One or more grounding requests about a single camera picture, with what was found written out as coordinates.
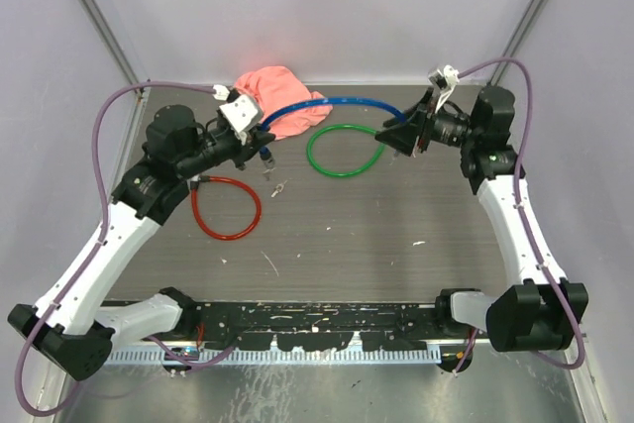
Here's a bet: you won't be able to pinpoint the slotted cable duct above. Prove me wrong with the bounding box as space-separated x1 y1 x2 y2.
106 345 442 366

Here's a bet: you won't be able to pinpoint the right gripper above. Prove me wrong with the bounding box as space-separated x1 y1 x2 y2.
374 86 479 157

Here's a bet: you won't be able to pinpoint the blue lock keys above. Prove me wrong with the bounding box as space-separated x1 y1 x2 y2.
263 156 275 181

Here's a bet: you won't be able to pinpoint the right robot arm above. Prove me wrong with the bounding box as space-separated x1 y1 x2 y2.
374 86 588 353

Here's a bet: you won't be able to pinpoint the green cable lock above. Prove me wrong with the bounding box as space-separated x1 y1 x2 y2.
306 124 385 178

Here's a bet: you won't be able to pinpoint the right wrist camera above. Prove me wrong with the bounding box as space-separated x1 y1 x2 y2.
428 64 460 113

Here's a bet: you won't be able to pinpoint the pink cloth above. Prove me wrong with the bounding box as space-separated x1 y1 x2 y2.
234 66 333 141

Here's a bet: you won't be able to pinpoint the red cable lock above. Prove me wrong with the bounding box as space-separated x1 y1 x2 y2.
189 175 263 242

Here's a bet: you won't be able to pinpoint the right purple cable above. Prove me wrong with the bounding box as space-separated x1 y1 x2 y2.
455 56 587 374

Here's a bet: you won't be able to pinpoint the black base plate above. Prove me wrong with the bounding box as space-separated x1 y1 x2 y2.
156 301 472 352

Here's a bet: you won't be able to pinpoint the red lock keys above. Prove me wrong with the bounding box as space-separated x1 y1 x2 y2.
270 180 287 198

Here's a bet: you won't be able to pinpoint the blue cable lock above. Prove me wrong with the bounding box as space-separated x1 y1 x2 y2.
256 95 408 181

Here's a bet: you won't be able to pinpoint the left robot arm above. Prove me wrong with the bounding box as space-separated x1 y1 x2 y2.
8 95 274 381

